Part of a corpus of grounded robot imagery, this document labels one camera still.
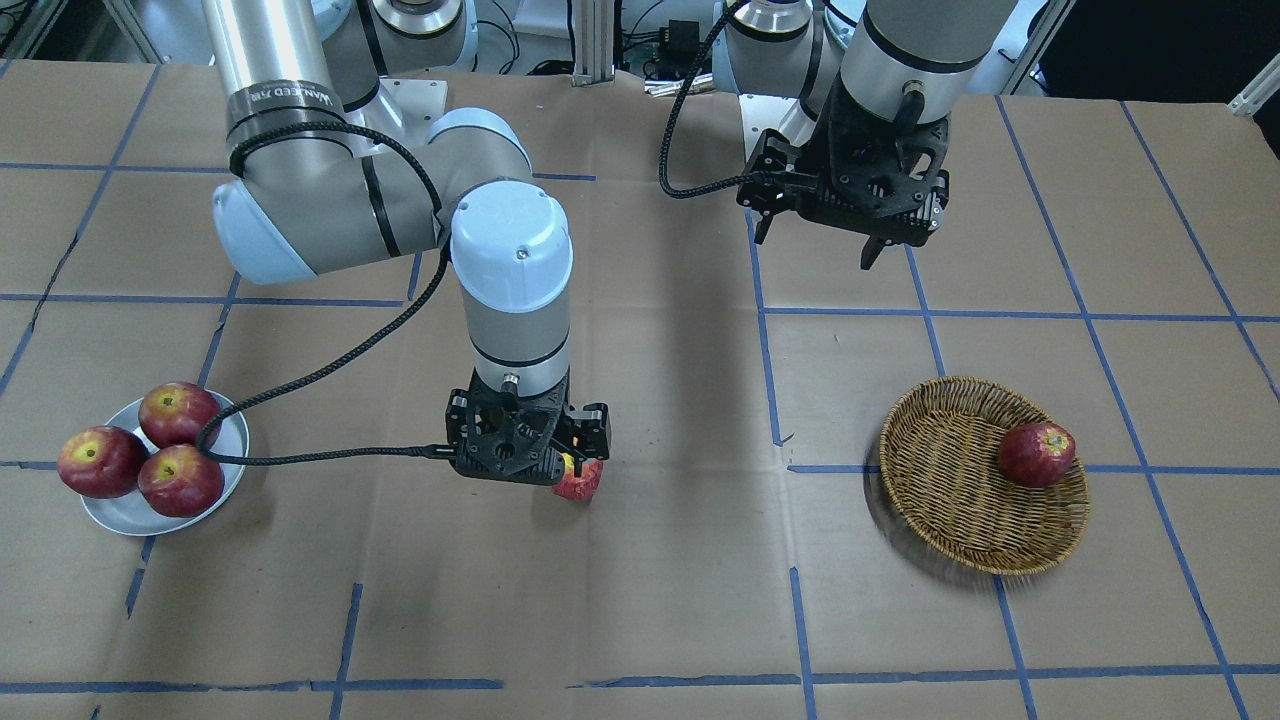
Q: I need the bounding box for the wicker basket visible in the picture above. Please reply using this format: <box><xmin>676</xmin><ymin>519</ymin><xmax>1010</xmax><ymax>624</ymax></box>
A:
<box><xmin>878</xmin><ymin>375</ymin><xmax>1092</xmax><ymax>577</ymax></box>

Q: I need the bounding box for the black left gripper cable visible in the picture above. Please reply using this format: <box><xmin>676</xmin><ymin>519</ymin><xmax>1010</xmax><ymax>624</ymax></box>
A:
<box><xmin>658</xmin><ymin>0</ymin><xmax>776</xmax><ymax>199</ymax></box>

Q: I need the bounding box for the light blue plate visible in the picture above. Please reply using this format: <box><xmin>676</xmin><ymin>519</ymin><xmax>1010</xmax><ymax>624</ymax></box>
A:
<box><xmin>81</xmin><ymin>413</ymin><xmax>250</xmax><ymax>537</ymax></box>

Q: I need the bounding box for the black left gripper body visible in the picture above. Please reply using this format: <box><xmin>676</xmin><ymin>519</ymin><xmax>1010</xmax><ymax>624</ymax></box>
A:
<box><xmin>736</xmin><ymin>79</ymin><xmax>950</xmax><ymax>247</ymax></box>

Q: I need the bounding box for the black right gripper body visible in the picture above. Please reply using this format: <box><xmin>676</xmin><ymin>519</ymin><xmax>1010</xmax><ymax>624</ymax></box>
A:
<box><xmin>445</xmin><ymin>370</ymin><xmax>611</xmax><ymax>486</ymax></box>

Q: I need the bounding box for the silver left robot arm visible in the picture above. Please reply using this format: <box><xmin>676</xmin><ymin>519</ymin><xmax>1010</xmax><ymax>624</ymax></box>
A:
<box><xmin>710</xmin><ymin>1</ymin><xmax>1014</xmax><ymax>269</ymax></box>

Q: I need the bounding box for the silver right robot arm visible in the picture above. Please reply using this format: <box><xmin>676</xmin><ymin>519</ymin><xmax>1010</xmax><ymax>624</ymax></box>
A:
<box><xmin>204</xmin><ymin>1</ymin><xmax>609</xmax><ymax>500</ymax></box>

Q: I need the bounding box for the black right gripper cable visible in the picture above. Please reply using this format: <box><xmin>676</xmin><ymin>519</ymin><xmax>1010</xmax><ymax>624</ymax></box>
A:
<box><xmin>196</xmin><ymin>120</ymin><xmax>456</xmax><ymax>468</ymax></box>

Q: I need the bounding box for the red apple front on plate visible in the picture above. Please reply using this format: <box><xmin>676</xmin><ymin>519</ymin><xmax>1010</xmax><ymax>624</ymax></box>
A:
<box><xmin>138</xmin><ymin>382</ymin><xmax>221</xmax><ymax>448</ymax></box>

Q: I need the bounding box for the red apple in basket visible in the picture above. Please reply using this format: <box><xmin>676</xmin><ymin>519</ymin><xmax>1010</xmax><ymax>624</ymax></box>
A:
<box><xmin>996</xmin><ymin>421</ymin><xmax>1076</xmax><ymax>489</ymax></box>

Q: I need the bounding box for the aluminium frame post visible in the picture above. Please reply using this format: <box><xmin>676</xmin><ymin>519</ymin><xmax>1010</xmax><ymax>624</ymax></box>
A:
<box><xmin>567</xmin><ymin>0</ymin><xmax>618</xmax><ymax>87</ymax></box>

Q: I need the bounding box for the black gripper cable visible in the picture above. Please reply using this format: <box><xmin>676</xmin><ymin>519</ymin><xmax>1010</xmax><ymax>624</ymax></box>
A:
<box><xmin>196</xmin><ymin>120</ymin><xmax>456</xmax><ymax>468</ymax></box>
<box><xmin>658</xmin><ymin>0</ymin><xmax>776</xmax><ymax>199</ymax></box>

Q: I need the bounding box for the red apple back on plate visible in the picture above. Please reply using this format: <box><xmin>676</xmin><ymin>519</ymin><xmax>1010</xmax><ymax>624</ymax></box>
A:
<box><xmin>56</xmin><ymin>425</ymin><xmax>150</xmax><ymax>498</ymax></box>

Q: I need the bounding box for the red apple carried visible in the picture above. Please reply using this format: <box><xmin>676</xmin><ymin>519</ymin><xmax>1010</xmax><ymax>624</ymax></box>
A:
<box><xmin>550</xmin><ymin>454</ymin><xmax>605</xmax><ymax>503</ymax></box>

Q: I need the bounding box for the red apple on plate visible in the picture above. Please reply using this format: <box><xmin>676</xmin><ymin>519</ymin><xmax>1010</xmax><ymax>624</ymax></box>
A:
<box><xmin>137</xmin><ymin>445</ymin><xmax>225</xmax><ymax>518</ymax></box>
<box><xmin>138</xmin><ymin>382</ymin><xmax>221</xmax><ymax>448</ymax></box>
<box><xmin>56</xmin><ymin>425</ymin><xmax>150</xmax><ymax>498</ymax></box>

